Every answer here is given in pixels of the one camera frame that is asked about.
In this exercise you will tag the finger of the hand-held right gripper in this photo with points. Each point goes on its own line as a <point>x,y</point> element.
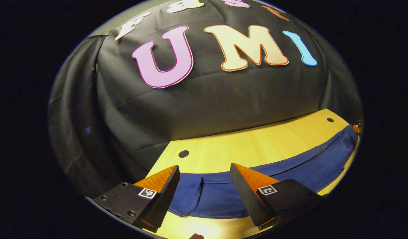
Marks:
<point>356,128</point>

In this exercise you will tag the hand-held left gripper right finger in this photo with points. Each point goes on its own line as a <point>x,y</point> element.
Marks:
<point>247,196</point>

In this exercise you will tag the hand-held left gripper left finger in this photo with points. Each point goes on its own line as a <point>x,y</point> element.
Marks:
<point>165,196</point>

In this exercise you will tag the blue denim jeans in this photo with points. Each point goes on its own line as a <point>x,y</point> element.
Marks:
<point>290,172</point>

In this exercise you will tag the black backdrop cloth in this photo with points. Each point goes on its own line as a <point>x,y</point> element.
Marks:
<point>224,99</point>

